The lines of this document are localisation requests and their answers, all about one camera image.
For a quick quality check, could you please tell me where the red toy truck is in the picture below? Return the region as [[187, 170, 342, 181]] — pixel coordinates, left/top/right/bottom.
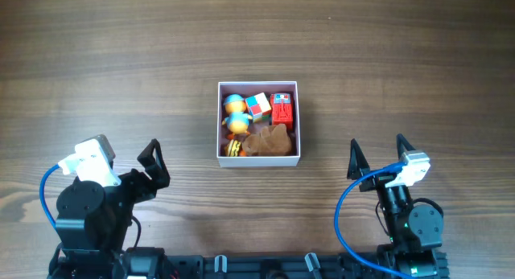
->
[[270, 92, 294, 131]]

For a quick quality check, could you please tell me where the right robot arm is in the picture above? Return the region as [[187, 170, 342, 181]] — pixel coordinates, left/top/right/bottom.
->
[[345, 134, 449, 278]]

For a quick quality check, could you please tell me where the yellow round toy disc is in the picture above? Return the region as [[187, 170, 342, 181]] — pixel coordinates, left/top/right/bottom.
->
[[225, 139, 245, 157]]

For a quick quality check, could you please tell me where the colourful puzzle cube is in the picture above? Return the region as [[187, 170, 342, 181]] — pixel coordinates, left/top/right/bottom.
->
[[245, 92, 272, 122]]

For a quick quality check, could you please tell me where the orange duck toy blue hat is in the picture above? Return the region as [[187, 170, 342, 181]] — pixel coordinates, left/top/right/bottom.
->
[[222, 94, 253, 140]]

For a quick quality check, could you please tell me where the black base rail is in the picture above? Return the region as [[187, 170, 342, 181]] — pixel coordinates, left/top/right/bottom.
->
[[47, 252, 448, 279]]

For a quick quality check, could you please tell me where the blue cable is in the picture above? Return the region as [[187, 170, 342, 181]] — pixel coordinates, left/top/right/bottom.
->
[[39, 163, 66, 230], [333, 162, 415, 279]]

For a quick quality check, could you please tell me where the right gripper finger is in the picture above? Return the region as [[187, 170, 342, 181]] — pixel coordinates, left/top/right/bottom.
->
[[396, 133, 415, 158], [347, 138, 370, 180]]

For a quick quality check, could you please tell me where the right blue cable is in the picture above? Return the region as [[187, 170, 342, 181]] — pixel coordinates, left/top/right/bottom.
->
[[333, 162, 415, 279]]

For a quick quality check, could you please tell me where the left blue cable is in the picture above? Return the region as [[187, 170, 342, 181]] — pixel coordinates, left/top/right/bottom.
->
[[39, 163, 66, 230]]

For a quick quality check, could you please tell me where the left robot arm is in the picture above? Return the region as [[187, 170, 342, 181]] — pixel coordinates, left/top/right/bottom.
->
[[48, 135, 179, 278]]

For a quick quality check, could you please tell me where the white pink cardboard box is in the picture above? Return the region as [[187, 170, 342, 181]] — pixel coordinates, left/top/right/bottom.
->
[[215, 81, 301, 168]]

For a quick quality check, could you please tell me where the brown plush toy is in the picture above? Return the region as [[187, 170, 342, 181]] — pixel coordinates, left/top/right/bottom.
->
[[242, 124, 293, 157]]

